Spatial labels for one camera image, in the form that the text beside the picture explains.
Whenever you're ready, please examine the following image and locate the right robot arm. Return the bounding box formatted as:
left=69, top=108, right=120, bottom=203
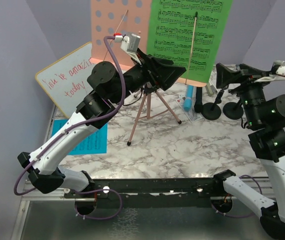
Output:
left=212, top=60, right=285, bottom=240

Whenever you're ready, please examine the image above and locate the pink music stand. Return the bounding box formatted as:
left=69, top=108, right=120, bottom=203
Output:
left=89, top=0, right=210, bottom=147

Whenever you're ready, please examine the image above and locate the black microphone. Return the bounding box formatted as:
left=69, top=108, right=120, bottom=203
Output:
left=194, top=87, right=203, bottom=113

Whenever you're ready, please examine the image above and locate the green sheet music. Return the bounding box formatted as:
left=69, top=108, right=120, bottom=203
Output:
left=146, top=0, right=233, bottom=83

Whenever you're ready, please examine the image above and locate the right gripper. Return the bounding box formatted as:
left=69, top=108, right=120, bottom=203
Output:
left=216, top=62, right=272, bottom=127

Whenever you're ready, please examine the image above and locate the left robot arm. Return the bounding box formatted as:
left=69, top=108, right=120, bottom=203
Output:
left=17, top=50, right=186, bottom=198

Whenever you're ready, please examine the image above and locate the blue toy microphone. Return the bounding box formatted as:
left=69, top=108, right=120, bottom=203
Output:
left=183, top=85, right=194, bottom=112

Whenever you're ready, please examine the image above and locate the grey eraser block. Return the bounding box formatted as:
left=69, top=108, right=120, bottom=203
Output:
left=205, top=80, right=217, bottom=97

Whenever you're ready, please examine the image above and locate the blue sheet music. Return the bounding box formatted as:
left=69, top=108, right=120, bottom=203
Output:
left=50, top=118, right=108, bottom=156

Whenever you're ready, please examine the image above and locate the black mic stand front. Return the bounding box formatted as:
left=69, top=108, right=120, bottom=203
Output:
left=223, top=100, right=244, bottom=120

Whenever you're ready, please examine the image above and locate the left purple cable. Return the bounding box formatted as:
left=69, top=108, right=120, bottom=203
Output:
left=13, top=36, right=127, bottom=221

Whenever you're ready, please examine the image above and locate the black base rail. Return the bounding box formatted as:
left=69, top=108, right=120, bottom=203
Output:
left=62, top=173, right=227, bottom=209

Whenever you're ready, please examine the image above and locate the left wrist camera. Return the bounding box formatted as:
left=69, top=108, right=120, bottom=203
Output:
left=113, top=32, right=141, bottom=64

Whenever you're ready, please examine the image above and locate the white remote packet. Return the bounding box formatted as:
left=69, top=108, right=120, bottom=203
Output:
left=175, top=95, right=203, bottom=123

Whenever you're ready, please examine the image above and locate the yellow framed whiteboard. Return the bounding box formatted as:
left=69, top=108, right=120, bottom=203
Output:
left=35, top=42, right=95, bottom=118

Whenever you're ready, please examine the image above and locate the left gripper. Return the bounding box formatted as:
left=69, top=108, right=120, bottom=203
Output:
left=110, top=46, right=186, bottom=104

